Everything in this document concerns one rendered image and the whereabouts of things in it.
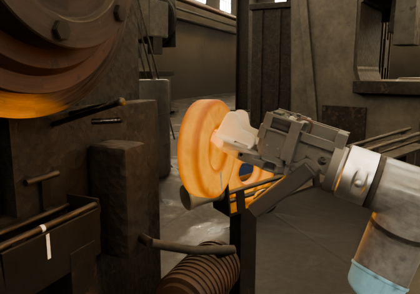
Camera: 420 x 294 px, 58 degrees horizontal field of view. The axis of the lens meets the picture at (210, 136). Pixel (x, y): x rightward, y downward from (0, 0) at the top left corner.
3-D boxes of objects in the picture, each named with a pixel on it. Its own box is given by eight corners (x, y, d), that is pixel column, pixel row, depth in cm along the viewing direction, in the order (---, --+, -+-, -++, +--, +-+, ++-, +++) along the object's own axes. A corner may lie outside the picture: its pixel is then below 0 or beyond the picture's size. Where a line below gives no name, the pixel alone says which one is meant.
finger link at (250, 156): (232, 136, 59) (284, 154, 56) (229, 146, 59) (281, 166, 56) (220, 141, 54) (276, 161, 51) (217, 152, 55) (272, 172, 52)
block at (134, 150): (89, 253, 81) (82, 144, 77) (113, 238, 88) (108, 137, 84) (129, 263, 77) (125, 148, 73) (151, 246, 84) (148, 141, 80)
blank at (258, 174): (237, 211, 96) (245, 215, 93) (204, 169, 89) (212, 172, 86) (275, 168, 100) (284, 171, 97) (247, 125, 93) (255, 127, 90)
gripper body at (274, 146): (275, 106, 59) (353, 131, 55) (260, 157, 61) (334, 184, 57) (260, 110, 52) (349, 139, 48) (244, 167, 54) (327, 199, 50)
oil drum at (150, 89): (94, 177, 344) (89, 78, 329) (133, 162, 397) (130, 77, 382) (149, 184, 320) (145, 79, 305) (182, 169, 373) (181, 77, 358)
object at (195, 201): (180, 206, 88) (177, 182, 87) (213, 196, 93) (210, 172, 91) (192, 214, 83) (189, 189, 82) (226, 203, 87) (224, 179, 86)
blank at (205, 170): (171, 109, 52) (192, 109, 51) (215, 93, 66) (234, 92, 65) (181, 211, 56) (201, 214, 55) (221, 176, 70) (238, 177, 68)
